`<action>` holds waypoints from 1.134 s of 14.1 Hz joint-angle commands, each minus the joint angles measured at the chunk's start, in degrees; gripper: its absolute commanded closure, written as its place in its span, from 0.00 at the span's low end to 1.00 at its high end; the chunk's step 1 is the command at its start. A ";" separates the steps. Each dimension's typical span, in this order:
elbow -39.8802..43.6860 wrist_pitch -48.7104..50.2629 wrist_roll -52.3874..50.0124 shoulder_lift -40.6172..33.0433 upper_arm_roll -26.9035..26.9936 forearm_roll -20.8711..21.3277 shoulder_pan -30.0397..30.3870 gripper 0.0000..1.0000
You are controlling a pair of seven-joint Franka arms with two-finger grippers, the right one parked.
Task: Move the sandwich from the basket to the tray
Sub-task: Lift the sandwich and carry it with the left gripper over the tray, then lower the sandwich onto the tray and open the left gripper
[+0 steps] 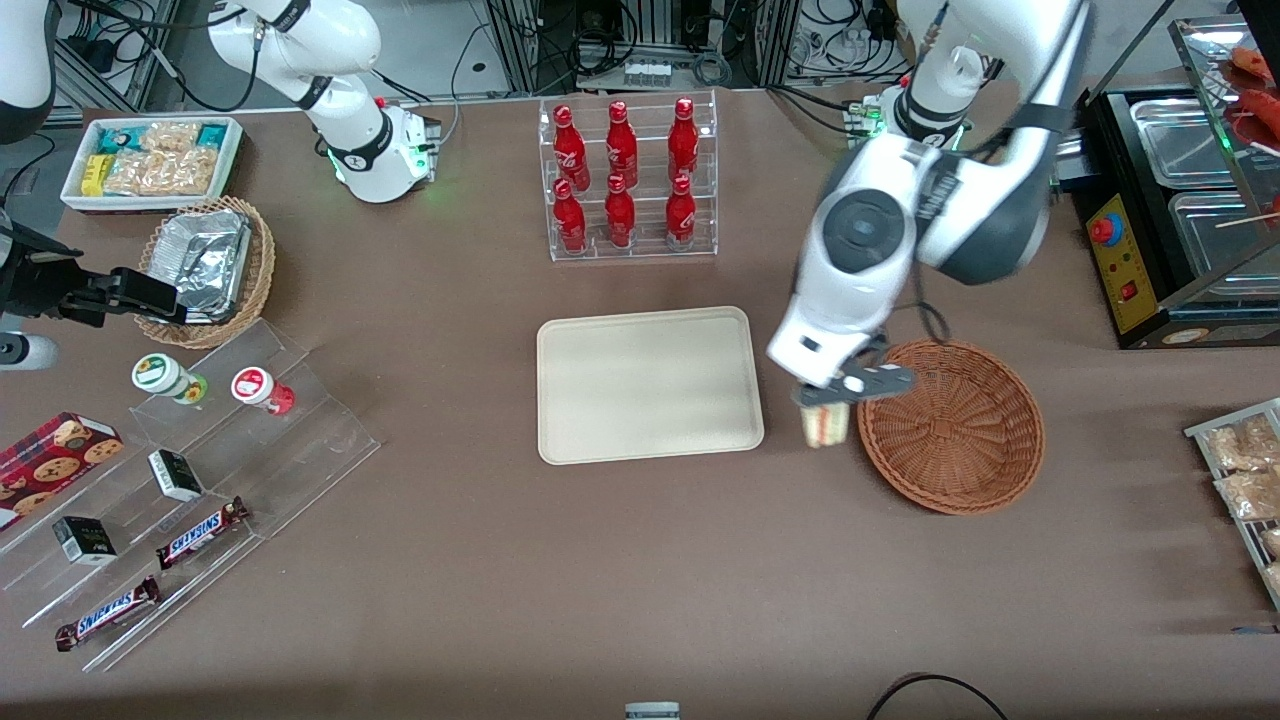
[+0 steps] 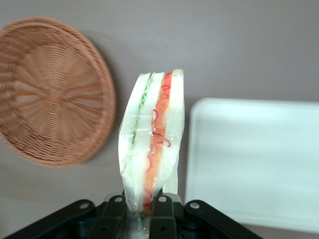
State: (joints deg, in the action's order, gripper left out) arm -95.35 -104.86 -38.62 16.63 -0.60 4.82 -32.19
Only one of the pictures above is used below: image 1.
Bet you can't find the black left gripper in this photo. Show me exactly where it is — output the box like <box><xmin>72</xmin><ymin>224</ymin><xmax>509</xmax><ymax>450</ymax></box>
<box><xmin>830</xmin><ymin>334</ymin><xmax>892</xmax><ymax>379</ymax></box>

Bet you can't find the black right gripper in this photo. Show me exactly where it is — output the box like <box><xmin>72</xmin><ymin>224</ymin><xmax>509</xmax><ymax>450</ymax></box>
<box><xmin>0</xmin><ymin>226</ymin><xmax>192</xmax><ymax>329</ymax></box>

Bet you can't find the triangular sandwich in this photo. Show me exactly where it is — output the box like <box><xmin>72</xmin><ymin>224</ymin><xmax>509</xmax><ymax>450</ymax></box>
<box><xmin>802</xmin><ymin>403</ymin><xmax>852</xmax><ymax>449</ymax></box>

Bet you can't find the aluminium foil tray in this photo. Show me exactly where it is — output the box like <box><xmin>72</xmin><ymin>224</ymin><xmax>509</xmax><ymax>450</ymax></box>
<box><xmin>150</xmin><ymin>210</ymin><xmax>253</xmax><ymax>325</ymax></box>

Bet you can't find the light wicker basket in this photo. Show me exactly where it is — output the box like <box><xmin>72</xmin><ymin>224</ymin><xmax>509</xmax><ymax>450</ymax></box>
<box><xmin>135</xmin><ymin>196</ymin><xmax>277</xmax><ymax>351</ymax></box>

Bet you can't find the round brown wicker basket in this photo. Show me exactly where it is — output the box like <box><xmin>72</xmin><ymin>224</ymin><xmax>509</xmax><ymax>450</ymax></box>
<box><xmin>857</xmin><ymin>340</ymin><xmax>1047</xmax><ymax>517</ymax></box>

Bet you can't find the beige plastic tray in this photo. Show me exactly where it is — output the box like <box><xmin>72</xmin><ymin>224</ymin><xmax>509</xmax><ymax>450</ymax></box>
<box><xmin>536</xmin><ymin>306</ymin><xmax>766</xmax><ymax>467</ymax></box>

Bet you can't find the green lidded cup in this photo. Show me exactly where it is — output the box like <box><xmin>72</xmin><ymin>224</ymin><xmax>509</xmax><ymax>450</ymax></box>
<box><xmin>131</xmin><ymin>353</ymin><xmax>209</xmax><ymax>406</ymax></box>

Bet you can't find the red lidded cup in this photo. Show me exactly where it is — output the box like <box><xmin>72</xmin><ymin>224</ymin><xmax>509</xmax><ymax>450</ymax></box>
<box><xmin>231</xmin><ymin>367</ymin><xmax>296</xmax><ymax>416</ymax></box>

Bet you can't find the large clear cracker bag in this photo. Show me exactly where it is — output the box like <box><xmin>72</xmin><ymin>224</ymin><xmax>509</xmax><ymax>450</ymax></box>
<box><xmin>103</xmin><ymin>148</ymin><xmax>218</xmax><ymax>197</ymax></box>

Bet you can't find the white snack bin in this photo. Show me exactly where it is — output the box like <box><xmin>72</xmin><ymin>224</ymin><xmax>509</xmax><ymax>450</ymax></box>
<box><xmin>60</xmin><ymin>115</ymin><xmax>244</xmax><ymax>213</ymax></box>

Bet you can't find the small clear cracker bag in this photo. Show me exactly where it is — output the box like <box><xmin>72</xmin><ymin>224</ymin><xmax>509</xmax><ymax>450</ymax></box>
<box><xmin>140</xmin><ymin>121</ymin><xmax>202</xmax><ymax>153</ymax></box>

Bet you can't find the small black box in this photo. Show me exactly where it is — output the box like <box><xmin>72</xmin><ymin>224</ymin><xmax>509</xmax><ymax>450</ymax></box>
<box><xmin>52</xmin><ymin>516</ymin><xmax>118</xmax><ymax>567</ymax></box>
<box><xmin>148</xmin><ymin>449</ymin><xmax>205</xmax><ymax>503</ymax></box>

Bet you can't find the red cookie box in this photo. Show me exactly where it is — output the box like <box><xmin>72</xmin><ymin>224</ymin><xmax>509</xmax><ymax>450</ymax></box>
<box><xmin>0</xmin><ymin>411</ymin><xmax>126</xmax><ymax>533</ymax></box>

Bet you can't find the clear acrylic stepped display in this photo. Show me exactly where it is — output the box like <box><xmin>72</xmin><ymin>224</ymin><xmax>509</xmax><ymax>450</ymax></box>
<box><xmin>0</xmin><ymin>318</ymin><xmax>382</xmax><ymax>673</ymax></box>

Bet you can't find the red cola bottle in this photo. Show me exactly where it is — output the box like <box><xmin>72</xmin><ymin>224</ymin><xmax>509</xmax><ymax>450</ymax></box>
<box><xmin>606</xmin><ymin>101</ymin><xmax>639</xmax><ymax>189</ymax></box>
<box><xmin>553</xmin><ymin>105</ymin><xmax>591</xmax><ymax>191</ymax></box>
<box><xmin>604</xmin><ymin>175</ymin><xmax>637</xmax><ymax>249</ymax></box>
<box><xmin>665</xmin><ymin>175</ymin><xmax>698</xmax><ymax>249</ymax></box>
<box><xmin>668</xmin><ymin>98</ymin><xmax>701</xmax><ymax>186</ymax></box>
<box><xmin>553</xmin><ymin>178</ymin><xmax>588</xmax><ymax>253</ymax></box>

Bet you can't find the snickers chocolate bar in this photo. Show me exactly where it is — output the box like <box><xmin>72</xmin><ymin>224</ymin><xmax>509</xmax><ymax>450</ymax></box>
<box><xmin>155</xmin><ymin>497</ymin><xmax>250</xmax><ymax>571</ymax></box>
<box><xmin>55</xmin><ymin>575</ymin><xmax>162</xmax><ymax>653</ymax></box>

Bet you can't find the clear acrylic bottle rack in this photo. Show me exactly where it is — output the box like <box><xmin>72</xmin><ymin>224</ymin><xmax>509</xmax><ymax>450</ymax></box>
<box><xmin>538</xmin><ymin>90</ymin><xmax>719</xmax><ymax>263</ymax></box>

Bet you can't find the black food warmer machine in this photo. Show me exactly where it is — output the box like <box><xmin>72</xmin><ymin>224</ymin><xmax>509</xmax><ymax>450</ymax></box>
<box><xmin>1050</xmin><ymin>15</ymin><xmax>1280</xmax><ymax>350</ymax></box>

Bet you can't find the steel warmer pan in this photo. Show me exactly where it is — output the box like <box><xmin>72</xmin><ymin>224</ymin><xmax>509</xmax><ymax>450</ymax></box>
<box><xmin>1167</xmin><ymin>190</ymin><xmax>1280</xmax><ymax>279</ymax></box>
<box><xmin>1130</xmin><ymin>97</ymin><xmax>1238</xmax><ymax>191</ymax></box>

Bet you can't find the clear snack bag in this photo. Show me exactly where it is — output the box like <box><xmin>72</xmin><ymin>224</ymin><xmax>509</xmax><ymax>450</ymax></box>
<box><xmin>1215</xmin><ymin>470</ymin><xmax>1280</xmax><ymax>522</ymax></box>
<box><xmin>1205</xmin><ymin>417</ymin><xmax>1280</xmax><ymax>472</ymax></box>

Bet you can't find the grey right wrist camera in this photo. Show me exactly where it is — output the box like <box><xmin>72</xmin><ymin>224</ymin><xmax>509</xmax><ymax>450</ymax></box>
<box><xmin>0</xmin><ymin>335</ymin><xmax>58</xmax><ymax>372</ymax></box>

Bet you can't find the black floor cable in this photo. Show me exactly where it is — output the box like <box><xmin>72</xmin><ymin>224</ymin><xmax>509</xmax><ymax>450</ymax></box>
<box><xmin>865</xmin><ymin>673</ymin><xmax>1011</xmax><ymax>720</ymax></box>

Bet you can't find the grey wire rack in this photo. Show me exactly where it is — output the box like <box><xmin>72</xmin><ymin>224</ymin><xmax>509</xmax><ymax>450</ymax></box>
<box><xmin>1185</xmin><ymin>398</ymin><xmax>1280</xmax><ymax>611</ymax></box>

